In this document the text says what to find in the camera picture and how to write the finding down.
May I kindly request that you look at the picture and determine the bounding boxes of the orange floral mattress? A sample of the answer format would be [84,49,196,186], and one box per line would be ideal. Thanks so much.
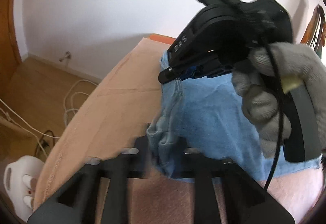
[148,34,175,45]

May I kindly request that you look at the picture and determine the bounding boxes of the white lamp cable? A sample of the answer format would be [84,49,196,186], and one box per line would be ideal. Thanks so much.
[0,97,61,158]

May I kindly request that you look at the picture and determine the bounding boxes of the white floor cable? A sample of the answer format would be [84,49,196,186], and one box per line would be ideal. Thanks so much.
[62,79,99,128]

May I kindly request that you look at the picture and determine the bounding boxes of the white plastic stool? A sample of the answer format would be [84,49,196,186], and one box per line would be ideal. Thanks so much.
[3,156,44,222]

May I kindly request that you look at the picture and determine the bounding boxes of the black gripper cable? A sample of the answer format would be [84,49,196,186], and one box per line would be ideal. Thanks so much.
[219,0,286,192]

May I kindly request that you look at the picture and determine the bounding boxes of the wooden door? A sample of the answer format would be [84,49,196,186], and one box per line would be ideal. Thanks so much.
[0,0,22,95]

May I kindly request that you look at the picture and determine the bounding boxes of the light blue denim pants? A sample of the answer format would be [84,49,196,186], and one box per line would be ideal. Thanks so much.
[146,50,322,184]

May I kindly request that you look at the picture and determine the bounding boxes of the grey gloved right hand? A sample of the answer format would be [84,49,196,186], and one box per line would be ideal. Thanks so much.
[231,41,326,160]

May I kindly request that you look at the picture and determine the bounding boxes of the folded metal tripod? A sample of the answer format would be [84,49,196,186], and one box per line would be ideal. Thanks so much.
[301,4,325,58]

